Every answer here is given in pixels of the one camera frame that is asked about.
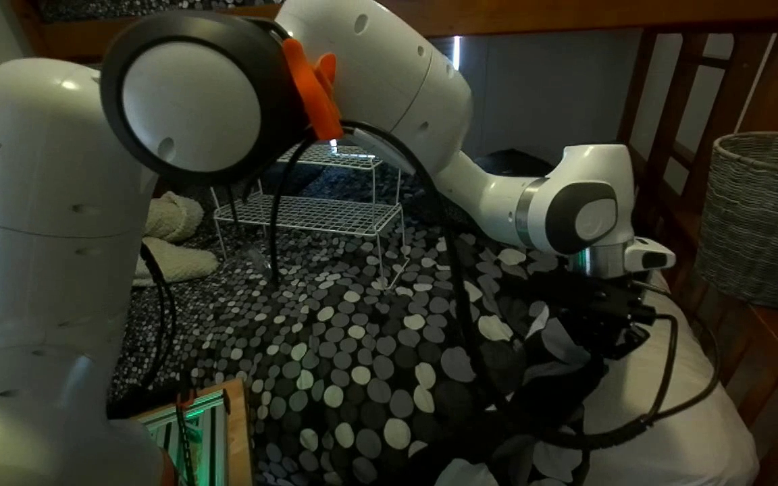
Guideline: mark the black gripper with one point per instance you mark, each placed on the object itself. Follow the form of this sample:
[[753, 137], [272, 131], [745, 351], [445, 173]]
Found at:
[[610, 306]]

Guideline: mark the grey window blind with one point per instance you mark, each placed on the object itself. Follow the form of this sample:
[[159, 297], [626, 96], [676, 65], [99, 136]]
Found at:
[[533, 89]]

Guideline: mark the wooden framed box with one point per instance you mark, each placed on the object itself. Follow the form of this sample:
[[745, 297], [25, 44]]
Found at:
[[238, 433]]

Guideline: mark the beige fluffy towel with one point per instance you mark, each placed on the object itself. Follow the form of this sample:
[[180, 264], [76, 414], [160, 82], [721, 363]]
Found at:
[[178, 247]]

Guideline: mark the white bed sheet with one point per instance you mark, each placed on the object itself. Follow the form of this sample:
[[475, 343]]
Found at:
[[669, 433]]

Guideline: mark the wooden bunk bed frame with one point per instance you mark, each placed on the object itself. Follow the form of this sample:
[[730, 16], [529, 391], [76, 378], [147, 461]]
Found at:
[[587, 15]]

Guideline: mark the woven laundry basket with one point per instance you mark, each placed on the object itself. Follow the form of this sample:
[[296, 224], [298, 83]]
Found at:
[[762, 216]]

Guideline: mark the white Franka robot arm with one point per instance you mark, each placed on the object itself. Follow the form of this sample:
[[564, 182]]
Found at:
[[48, 224]]

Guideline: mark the black spotted duvet cover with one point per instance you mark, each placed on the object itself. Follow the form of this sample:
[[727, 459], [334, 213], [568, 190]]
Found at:
[[363, 360]]

